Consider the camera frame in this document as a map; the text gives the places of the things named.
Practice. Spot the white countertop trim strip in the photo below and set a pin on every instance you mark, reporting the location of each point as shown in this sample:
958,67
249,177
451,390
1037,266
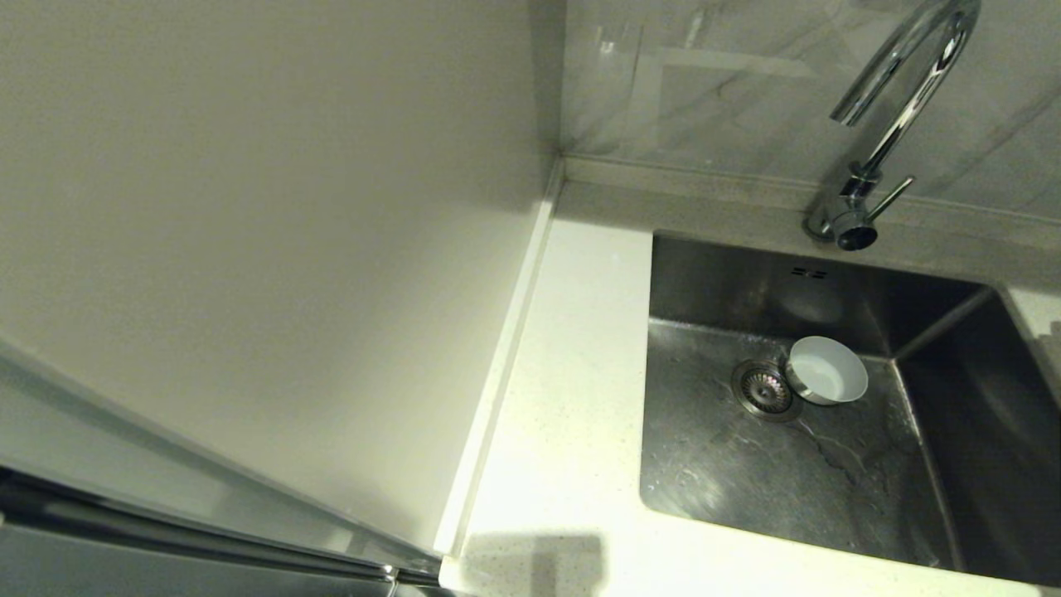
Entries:
497,373

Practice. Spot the tall white cabinet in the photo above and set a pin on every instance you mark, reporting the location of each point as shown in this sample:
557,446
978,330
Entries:
249,207

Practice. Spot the chrome gooseneck faucet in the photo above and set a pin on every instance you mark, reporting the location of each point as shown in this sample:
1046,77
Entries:
845,217

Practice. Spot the stainless steel sink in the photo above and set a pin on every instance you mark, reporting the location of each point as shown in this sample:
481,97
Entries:
729,481

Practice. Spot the round metal drain strainer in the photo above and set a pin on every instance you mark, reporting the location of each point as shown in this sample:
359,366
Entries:
761,391

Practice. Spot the small white bowl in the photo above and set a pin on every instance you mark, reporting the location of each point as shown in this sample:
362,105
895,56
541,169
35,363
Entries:
829,373

